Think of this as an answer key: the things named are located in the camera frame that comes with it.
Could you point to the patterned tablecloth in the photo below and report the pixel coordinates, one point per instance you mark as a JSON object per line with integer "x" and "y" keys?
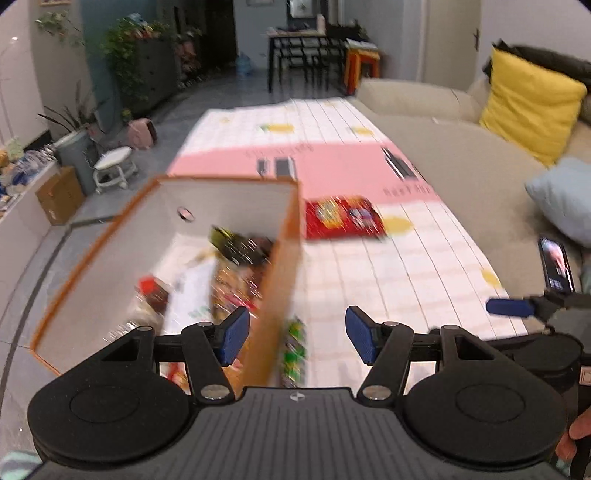
{"x": 425, "y": 272}

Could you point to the black smartphone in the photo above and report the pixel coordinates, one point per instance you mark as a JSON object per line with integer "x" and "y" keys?
{"x": 556, "y": 268}

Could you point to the tall green houseplant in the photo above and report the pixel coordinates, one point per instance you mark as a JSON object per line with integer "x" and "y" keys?
{"x": 121, "y": 50}

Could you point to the dark drawer cabinet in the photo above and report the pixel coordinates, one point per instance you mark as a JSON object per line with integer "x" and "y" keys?
{"x": 157, "y": 71}

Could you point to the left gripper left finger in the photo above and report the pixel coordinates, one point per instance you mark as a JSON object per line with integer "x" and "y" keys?
{"x": 204, "y": 349}

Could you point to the light blue cushion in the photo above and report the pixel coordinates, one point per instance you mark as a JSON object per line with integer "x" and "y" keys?
{"x": 562, "y": 194}

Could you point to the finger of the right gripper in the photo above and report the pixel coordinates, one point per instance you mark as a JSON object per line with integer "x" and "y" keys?
{"x": 510, "y": 307}
{"x": 462, "y": 337}

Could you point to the dark braised snack packet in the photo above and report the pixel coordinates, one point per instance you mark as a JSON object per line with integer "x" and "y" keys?
{"x": 239, "y": 249}

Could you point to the black dining table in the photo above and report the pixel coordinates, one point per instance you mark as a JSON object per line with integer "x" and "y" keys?
{"x": 316, "y": 54}

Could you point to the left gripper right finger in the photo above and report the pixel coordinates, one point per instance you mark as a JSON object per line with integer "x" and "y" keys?
{"x": 390, "y": 349}

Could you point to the green sausage stick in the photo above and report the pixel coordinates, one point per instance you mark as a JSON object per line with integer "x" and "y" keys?
{"x": 294, "y": 355}

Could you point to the grey trash bin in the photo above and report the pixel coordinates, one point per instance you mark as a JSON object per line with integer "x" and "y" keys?
{"x": 78, "y": 150}

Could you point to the peanut vacuum pack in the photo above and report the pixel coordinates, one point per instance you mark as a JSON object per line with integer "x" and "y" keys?
{"x": 235, "y": 286}

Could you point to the yellow cushion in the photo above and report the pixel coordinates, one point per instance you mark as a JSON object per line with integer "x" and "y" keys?
{"x": 532, "y": 107}

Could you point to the potted spider plant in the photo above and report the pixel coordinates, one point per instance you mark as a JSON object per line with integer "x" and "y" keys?
{"x": 81, "y": 117}

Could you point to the white snack packet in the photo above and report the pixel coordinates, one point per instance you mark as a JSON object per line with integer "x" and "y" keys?
{"x": 189, "y": 301}

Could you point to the pink backpack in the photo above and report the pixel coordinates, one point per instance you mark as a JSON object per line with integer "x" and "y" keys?
{"x": 141, "y": 134}

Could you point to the red noodle snack bag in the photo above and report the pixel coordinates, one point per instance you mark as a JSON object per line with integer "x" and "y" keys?
{"x": 342, "y": 217}

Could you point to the white tv cabinet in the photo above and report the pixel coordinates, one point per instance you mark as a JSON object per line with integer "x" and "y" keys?
{"x": 24, "y": 224}

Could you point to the white rolling stool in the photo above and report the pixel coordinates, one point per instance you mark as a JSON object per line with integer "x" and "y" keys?
{"x": 114, "y": 168}

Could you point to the person right hand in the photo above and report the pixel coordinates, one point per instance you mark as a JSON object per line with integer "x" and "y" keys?
{"x": 579, "y": 429}

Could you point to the orange stool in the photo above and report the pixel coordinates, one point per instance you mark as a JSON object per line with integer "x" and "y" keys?
{"x": 359, "y": 61}

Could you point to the beige sofa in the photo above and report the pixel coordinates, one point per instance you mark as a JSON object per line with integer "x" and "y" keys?
{"x": 480, "y": 176}

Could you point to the red dried meat packet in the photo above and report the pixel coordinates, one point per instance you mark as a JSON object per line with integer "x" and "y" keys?
{"x": 154, "y": 292}

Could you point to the orange cardboard box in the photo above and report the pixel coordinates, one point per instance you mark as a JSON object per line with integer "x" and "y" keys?
{"x": 160, "y": 232}

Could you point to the brown cardboard carton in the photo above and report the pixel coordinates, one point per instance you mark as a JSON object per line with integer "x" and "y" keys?
{"x": 61, "y": 196}

